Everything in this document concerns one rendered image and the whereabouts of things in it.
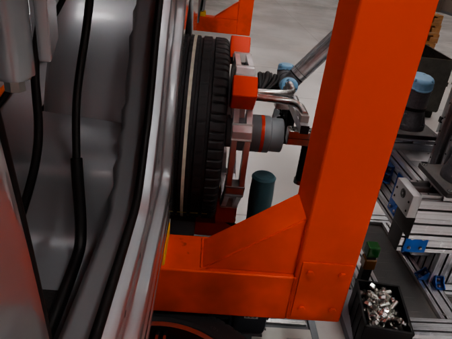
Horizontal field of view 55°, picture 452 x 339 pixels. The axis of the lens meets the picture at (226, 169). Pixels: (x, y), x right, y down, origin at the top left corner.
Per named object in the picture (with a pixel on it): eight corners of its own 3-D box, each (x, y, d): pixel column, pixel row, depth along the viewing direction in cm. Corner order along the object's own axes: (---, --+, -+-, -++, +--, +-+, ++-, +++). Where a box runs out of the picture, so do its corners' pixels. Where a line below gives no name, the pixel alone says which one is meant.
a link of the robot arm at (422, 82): (403, 107, 188) (413, 77, 182) (393, 97, 200) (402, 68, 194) (431, 110, 189) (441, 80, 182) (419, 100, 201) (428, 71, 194)
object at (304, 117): (246, 100, 157) (250, 71, 152) (299, 105, 158) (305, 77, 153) (249, 118, 141) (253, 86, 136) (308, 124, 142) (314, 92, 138)
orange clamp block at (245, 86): (230, 88, 139) (233, 74, 130) (255, 90, 139) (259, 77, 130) (229, 108, 137) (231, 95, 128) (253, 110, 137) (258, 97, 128)
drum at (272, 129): (223, 140, 173) (227, 105, 166) (276, 144, 174) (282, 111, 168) (224, 155, 160) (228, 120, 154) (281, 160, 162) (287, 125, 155)
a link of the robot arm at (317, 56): (384, 18, 172) (291, 103, 189) (376, 13, 182) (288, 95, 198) (366, -4, 168) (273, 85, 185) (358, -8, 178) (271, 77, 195)
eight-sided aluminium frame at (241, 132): (219, 161, 200) (232, 41, 175) (233, 163, 200) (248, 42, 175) (219, 233, 152) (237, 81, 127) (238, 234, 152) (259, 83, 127)
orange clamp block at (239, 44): (227, 64, 170) (229, 42, 171) (247, 66, 171) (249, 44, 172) (229, 57, 163) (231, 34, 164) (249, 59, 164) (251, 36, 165)
